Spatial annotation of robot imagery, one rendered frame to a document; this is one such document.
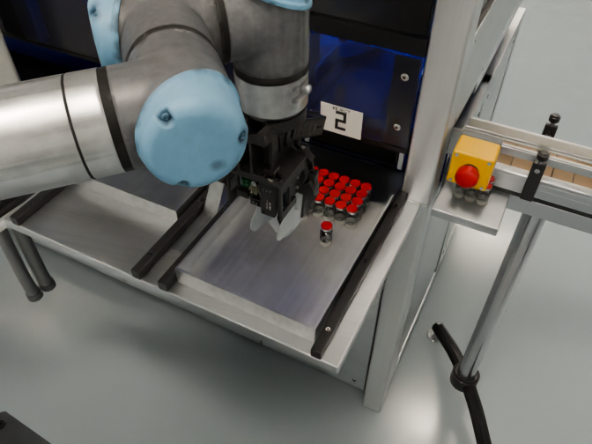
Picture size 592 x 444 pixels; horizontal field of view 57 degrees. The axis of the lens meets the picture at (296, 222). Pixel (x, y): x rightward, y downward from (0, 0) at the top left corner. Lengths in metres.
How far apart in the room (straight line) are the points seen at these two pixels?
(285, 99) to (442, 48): 0.42
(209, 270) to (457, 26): 0.56
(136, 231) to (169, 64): 0.70
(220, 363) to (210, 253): 0.94
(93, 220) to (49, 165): 0.72
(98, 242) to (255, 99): 0.59
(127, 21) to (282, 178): 0.23
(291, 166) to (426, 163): 0.47
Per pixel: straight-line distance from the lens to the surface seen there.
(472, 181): 0.99
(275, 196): 0.60
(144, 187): 1.15
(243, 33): 0.50
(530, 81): 3.42
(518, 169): 1.16
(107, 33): 0.49
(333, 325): 0.87
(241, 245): 1.00
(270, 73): 0.53
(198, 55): 0.41
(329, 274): 0.95
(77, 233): 1.09
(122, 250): 1.04
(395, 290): 1.31
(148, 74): 0.39
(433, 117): 0.98
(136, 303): 2.09
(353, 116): 1.03
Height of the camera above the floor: 1.62
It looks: 45 degrees down
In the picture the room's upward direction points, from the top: straight up
